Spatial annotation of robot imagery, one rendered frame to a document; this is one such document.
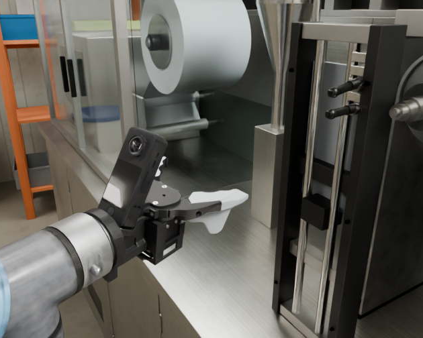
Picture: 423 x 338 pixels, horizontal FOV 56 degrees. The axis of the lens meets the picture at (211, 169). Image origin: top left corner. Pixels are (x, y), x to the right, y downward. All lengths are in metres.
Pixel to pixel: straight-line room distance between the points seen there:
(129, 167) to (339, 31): 0.33
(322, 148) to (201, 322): 0.40
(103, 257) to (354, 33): 0.41
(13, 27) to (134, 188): 2.57
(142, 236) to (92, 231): 0.09
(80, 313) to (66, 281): 1.88
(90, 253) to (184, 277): 0.52
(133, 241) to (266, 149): 0.62
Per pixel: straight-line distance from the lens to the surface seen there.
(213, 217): 0.53
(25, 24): 2.98
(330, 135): 0.65
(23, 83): 3.88
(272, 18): 0.98
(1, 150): 4.00
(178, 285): 0.91
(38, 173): 3.20
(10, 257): 0.41
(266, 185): 1.08
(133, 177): 0.46
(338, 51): 1.20
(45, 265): 0.41
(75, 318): 2.27
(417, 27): 0.64
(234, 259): 0.98
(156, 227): 0.48
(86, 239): 0.43
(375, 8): 1.14
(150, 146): 0.46
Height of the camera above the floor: 1.46
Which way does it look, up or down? 22 degrees down
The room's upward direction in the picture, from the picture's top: straight up
